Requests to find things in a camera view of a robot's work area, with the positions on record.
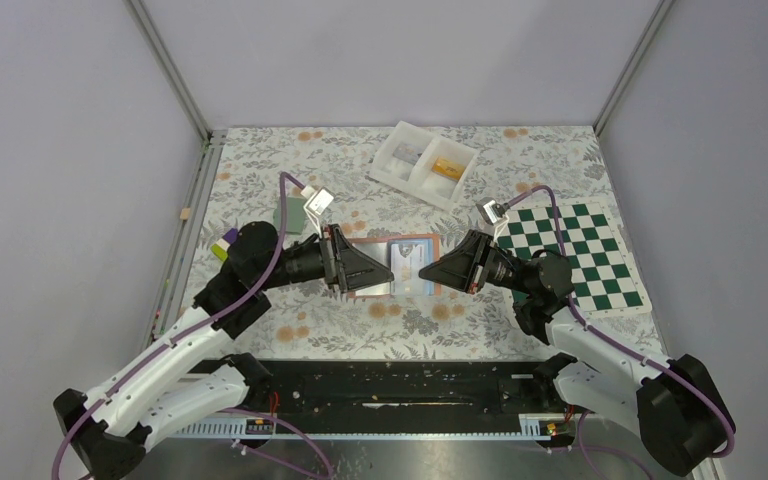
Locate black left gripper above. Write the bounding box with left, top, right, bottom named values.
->
left=258, top=225, right=396, bottom=293

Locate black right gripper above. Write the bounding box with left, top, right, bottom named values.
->
left=418, top=230, right=534, bottom=296

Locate white VIP credit card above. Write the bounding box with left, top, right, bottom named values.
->
left=388, top=238, right=434, bottom=296

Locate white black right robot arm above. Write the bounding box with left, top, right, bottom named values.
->
left=418, top=230, right=736, bottom=476

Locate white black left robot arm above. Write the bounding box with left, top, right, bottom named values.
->
left=53, top=221, right=393, bottom=479

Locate gold credit card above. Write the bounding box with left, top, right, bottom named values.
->
left=431, top=156, right=466, bottom=182

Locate silver credit card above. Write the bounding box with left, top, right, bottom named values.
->
left=393, top=143, right=424, bottom=165

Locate floral tablecloth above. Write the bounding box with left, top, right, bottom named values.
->
left=184, top=126, right=662, bottom=360

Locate white two-compartment plastic bin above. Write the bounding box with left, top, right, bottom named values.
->
left=368, top=121, right=478, bottom=212

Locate purple white green block stack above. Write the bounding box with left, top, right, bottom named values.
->
left=210, top=228, right=238, bottom=262

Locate green white chessboard mat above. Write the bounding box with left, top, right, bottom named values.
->
left=497, top=197, right=652, bottom=318

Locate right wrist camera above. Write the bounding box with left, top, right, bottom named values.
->
left=475, top=197, right=510, bottom=242

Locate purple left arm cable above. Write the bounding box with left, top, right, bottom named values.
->
left=49, top=172, right=336, bottom=480

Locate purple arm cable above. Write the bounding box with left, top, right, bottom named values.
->
left=49, top=172, right=336, bottom=480
left=506, top=185, right=738, bottom=480

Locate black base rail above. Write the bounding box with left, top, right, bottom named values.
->
left=178, top=357, right=597, bottom=442

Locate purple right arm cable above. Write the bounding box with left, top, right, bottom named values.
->
left=506, top=185, right=738, bottom=480

